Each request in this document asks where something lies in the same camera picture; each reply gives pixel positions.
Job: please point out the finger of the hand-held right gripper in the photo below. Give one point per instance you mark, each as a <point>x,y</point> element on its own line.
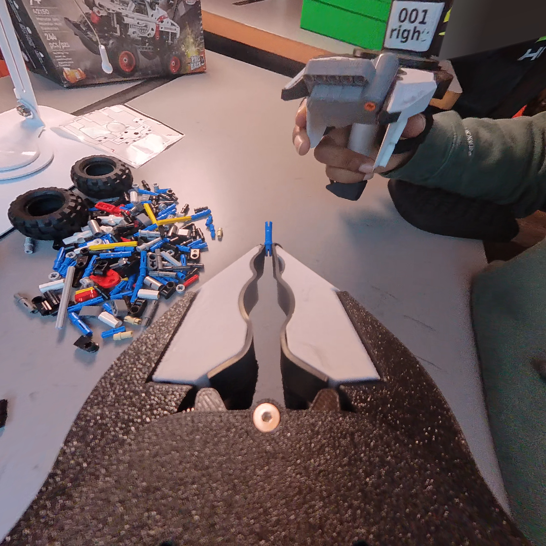
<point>414,94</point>

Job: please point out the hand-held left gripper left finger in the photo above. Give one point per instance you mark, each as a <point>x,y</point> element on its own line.
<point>205,337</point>

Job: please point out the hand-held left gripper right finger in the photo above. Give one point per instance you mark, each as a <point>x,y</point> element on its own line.
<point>333,337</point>

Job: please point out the grey motor block assembly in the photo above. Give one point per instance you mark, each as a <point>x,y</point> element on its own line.
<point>341,94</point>

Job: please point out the pile of small building bricks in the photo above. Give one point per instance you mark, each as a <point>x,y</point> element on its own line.
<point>128,264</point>

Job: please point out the small blue connector pin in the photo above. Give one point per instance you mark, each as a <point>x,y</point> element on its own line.
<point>268,239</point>

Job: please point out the person's right forearm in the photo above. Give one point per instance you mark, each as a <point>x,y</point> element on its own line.
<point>486,153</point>

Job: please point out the grey desk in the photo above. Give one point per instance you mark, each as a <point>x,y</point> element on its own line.
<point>239,171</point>

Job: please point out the person's right hand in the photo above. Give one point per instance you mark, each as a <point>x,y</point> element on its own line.
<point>328,153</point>

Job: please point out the green plastic crate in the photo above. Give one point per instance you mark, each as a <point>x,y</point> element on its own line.
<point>341,21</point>

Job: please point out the wood-edged table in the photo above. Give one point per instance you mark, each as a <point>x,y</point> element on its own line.
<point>256,30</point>

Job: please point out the person's torso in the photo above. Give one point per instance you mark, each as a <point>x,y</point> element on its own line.
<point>512,384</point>

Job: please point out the black toy tyre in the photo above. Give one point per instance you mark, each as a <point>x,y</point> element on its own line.
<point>101,175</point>
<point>49,212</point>

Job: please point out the clear sticker sheet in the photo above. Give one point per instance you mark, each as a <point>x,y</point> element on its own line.
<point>128,132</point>

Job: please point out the toy truck box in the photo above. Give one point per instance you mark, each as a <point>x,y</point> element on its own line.
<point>153,34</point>

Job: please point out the white book stand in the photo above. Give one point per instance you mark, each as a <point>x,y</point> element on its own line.
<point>17,145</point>

